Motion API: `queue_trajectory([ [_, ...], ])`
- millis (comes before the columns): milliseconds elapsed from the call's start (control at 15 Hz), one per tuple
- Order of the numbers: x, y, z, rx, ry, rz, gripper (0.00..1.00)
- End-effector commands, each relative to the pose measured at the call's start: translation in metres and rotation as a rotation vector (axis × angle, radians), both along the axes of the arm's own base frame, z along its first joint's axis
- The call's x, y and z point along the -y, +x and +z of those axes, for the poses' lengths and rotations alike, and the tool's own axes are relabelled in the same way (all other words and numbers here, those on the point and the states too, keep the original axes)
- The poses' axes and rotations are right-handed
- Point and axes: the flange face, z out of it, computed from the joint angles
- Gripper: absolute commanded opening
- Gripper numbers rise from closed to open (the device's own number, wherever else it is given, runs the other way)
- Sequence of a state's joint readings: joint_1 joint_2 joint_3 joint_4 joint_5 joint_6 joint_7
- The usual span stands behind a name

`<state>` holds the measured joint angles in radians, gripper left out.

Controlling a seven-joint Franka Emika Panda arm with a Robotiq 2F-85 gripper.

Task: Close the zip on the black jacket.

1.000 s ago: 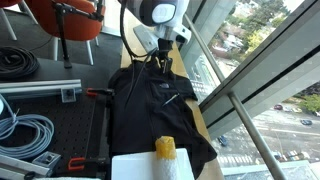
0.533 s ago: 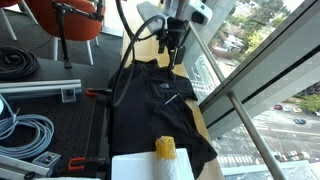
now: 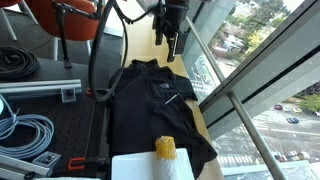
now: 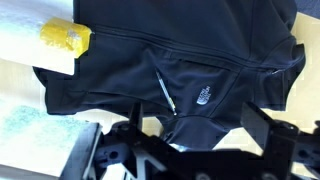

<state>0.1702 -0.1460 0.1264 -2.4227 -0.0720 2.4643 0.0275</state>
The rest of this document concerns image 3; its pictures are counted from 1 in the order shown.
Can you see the grey metal handrail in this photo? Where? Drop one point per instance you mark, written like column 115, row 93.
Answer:
column 246, row 123

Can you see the long aluminium extrusion rail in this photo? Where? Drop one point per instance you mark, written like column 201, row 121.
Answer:
column 33, row 87

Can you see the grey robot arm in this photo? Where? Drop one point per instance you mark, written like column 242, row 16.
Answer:
column 146, row 4

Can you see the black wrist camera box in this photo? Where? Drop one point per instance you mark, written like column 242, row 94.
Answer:
column 181, row 43

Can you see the black tripod stand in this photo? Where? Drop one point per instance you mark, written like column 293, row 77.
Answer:
column 61, row 33

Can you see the short aluminium extrusion rail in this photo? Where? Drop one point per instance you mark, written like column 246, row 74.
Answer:
column 20, row 165

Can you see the black fleece zip jacket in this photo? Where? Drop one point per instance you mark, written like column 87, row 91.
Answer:
column 140, row 113

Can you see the metal corner bracket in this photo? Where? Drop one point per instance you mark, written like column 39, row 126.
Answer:
column 46, row 158
column 68, row 94

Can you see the orange clamp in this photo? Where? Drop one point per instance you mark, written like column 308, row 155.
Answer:
column 76, row 163
column 88, row 92

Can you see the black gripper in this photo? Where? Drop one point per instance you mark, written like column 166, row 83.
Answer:
column 175, row 16

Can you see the black perforated breadboard plate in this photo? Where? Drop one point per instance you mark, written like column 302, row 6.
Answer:
column 66, row 126

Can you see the grey window frame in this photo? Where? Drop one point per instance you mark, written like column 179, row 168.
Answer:
column 260, row 66

